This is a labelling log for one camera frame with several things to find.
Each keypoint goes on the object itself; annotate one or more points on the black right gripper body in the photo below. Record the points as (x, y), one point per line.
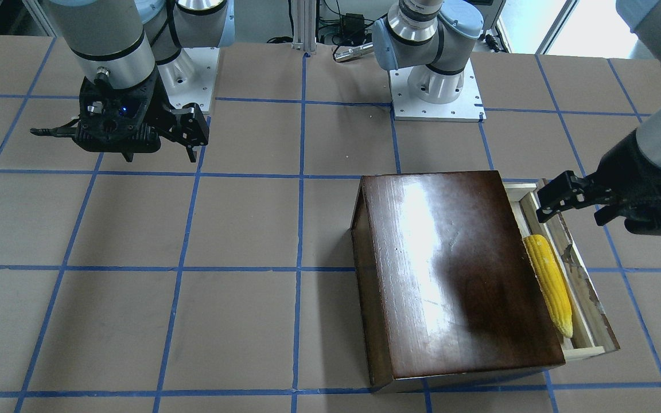
(186, 127)

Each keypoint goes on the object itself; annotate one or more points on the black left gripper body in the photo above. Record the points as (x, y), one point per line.
(645, 174)

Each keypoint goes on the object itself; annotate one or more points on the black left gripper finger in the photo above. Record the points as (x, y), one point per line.
(607, 213)
(566, 191)

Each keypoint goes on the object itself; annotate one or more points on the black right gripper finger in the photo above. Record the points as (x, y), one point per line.
(188, 127)
(66, 131)

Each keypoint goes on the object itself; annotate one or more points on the yellow corn cob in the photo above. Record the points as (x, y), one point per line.
(552, 282)

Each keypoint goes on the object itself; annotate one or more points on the light wood drawer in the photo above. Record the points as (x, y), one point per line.
(593, 334)

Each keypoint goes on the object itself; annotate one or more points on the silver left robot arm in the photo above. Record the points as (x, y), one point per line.
(435, 38)

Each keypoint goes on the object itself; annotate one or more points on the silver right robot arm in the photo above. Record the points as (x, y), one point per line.
(138, 73)

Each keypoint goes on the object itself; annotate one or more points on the dark brown wooden cabinet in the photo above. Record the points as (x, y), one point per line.
(447, 293)

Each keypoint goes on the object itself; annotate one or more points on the black power adapter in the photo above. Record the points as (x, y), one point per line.
(351, 24)

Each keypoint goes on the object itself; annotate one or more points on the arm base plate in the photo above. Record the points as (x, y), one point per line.
(191, 77)
(419, 94)

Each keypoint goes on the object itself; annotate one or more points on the aluminium frame post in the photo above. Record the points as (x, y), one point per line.
(304, 19)

